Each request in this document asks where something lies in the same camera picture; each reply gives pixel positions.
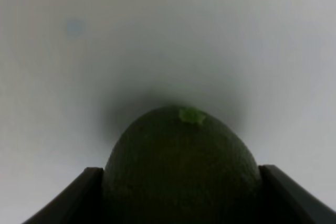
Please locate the green lime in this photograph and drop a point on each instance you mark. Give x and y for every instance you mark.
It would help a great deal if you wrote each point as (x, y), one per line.
(180, 165)

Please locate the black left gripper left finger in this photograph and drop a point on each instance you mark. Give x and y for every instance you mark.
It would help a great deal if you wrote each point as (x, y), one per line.
(79, 202)

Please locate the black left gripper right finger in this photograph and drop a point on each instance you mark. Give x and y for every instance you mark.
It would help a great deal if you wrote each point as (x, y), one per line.
(285, 201)

